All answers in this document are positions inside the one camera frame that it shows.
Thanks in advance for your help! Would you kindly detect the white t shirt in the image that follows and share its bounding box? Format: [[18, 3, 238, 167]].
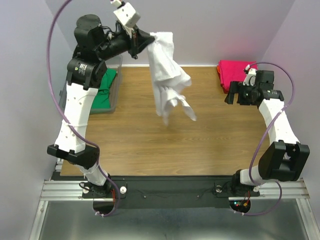
[[147, 31, 197, 126]]

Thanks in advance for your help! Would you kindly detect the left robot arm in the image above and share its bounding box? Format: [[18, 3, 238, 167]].
[[47, 14, 155, 196]]

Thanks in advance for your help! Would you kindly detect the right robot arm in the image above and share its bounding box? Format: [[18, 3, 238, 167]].
[[224, 66, 310, 193]]

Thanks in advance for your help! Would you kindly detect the pink folded t shirt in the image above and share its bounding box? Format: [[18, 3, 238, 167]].
[[218, 60, 255, 94]]

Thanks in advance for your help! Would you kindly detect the grey plastic bin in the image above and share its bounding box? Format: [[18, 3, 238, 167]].
[[59, 56, 122, 114]]

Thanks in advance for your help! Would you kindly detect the green t shirt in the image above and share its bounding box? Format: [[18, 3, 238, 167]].
[[91, 69, 117, 110]]

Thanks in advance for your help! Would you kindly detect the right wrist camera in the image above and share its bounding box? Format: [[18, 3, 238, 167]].
[[242, 64, 257, 87]]

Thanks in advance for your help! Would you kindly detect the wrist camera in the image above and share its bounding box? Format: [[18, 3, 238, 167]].
[[242, 64, 257, 87], [110, 0, 141, 29]]

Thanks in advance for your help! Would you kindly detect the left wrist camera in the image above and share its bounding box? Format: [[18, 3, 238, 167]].
[[110, 0, 141, 29]]

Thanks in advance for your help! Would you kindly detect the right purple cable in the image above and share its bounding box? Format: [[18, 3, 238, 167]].
[[233, 62, 296, 216]]

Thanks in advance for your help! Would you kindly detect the purple cable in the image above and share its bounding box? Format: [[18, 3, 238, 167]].
[[233, 62, 296, 216], [46, 0, 118, 218]]

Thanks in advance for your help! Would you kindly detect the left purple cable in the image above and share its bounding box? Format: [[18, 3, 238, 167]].
[[46, 0, 118, 218]]

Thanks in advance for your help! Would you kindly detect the aluminium frame rail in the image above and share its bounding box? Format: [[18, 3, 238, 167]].
[[40, 179, 310, 201]]

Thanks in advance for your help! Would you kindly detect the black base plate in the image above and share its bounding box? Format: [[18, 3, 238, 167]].
[[79, 175, 260, 211]]

